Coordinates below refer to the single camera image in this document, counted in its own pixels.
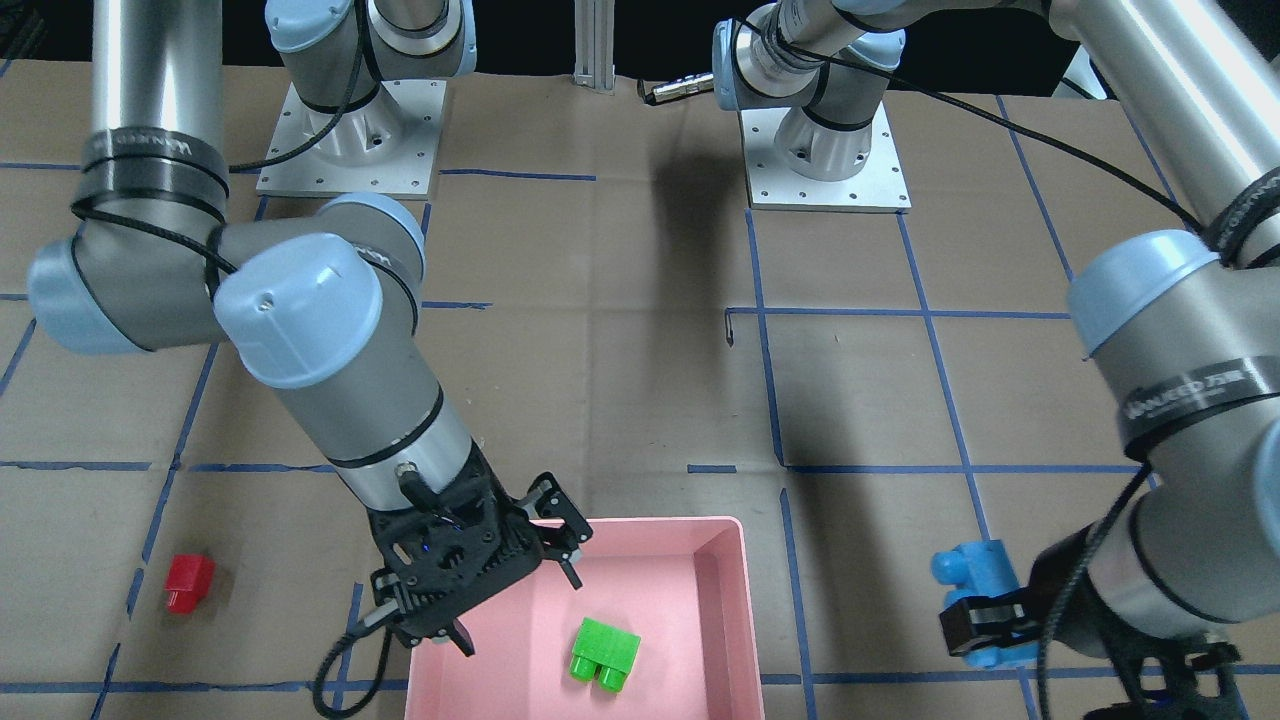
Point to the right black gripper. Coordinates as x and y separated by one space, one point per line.
549 521

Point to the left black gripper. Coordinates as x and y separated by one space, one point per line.
1062 578

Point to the blue block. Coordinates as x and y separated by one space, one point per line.
982 567

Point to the green block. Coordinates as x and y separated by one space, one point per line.
603 654

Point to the red block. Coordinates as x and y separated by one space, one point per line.
188 582

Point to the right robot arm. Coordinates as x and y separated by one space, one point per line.
321 309

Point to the pink plastic box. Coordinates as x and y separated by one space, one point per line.
681 584

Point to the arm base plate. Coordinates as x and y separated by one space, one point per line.
388 146
795 165

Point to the aluminium frame post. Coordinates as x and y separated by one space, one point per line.
593 45

